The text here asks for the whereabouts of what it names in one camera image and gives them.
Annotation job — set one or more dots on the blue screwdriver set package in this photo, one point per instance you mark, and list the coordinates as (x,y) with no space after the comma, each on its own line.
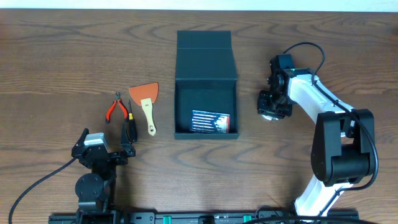
(210,122)

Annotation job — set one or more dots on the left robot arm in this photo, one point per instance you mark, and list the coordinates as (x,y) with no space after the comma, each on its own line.
(96,190)

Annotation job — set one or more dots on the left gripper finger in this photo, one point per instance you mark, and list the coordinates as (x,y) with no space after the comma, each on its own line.
(80,142)
(125,139)

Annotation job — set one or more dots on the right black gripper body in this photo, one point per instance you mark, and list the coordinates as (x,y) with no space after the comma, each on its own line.
(275,104)

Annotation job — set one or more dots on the small claw hammer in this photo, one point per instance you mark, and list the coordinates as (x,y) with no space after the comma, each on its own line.
(270,117)

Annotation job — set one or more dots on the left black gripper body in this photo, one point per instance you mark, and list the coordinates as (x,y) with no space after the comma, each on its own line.
(113,156)

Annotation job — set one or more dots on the black open gift box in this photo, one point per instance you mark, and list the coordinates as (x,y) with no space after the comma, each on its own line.
(205,80)

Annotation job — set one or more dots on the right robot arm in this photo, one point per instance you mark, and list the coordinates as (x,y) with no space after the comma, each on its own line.
(343,149)

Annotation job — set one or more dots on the orange scraper wooden handle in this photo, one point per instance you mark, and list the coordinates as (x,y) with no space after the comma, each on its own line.
(145,96)

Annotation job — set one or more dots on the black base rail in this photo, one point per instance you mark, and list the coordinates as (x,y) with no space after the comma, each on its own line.
(171,218)

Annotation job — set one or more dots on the black yellow screwdriver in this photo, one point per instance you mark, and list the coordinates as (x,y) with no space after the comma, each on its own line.
(132,125)

